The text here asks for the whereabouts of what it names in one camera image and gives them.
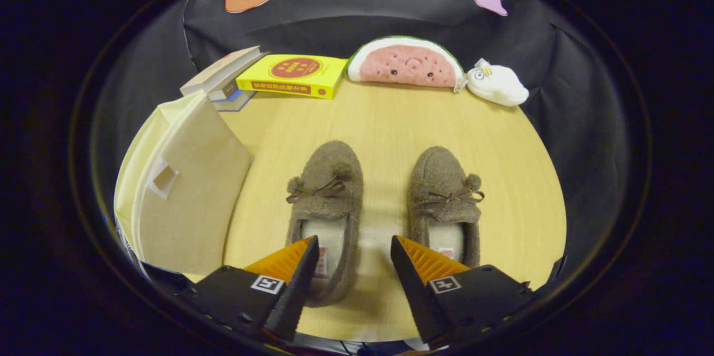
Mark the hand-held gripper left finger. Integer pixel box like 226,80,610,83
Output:
178,235,320,345

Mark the blue book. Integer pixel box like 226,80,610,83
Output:
215,90,257,113

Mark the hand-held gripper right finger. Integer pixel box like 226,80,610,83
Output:
390,234,536,345

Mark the beige cover book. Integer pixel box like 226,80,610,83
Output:
180,45,268,97

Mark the black backdrop cloth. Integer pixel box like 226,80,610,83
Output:
92,0,650,290

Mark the beige fabric storage box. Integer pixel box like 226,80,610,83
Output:
113,91,255,277

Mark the watermelon slice plush toy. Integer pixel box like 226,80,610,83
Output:
347,36,465,89

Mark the brown fuzzy shoe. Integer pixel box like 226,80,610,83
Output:
406,146,485,268
284,140,365,307

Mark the yellow book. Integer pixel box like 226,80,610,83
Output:
236,54,349,100

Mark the white plush toy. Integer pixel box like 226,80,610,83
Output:
465,58,529,107

